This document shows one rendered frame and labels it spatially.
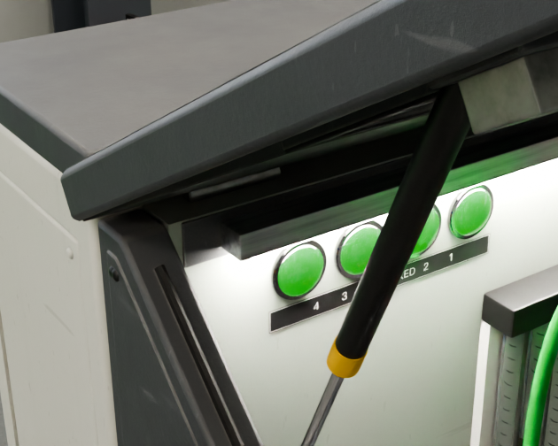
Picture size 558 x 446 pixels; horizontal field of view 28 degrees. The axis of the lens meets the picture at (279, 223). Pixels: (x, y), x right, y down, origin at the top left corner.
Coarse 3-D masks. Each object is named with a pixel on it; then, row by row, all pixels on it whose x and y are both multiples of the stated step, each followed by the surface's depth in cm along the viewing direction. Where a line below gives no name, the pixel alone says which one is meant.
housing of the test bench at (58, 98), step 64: (256, 0) 111; (320, 0) 111; (0, 64) 94; (64, 64) 94; (128, 64) 94; (192, 64) 94; (256, 64) 94; (0, 128) 91; (64, 128) 81; (128, 128) 81; (0, 192) 96; (0, 256) 101; (64, 256) 86; (0, 320) 106; (64, 320) 90; (0, 384) 112; (64, 384) 95
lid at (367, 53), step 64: (384, 0) 43; (448, 0) 39; (512, 0) 37; (320, 64) 47; (384, 64) 43; (448, 64) 40; (512, 64) 41; (192, 128) 58; (256, 128) 53; (320, 128) 61; (384, 128) 71; (64, 192) 77; (128, 192) 67; (192, 192) 81
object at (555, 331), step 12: (552, 324) 91; (552, 336) 92; (552, 348) 92; (540, 360) 94; (552, 360) 94; (540, 372) 95; (540, 384) 95; (540, 396) 96; (528, 408) 98; (540, 408) 97; (528, 420) 98; (540, 420) 98; (528, 432) 98; (528, 444) 99
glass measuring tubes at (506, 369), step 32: (512, 288) 101; (544, 288) 101; (512, 320) 98; (544, 320) 101; (480, 352) 103; (512, 352) 101; (480, 384) 105; (512, 384) 103; (480, 416) 106; (512, 416) 105; (544, 416) 111
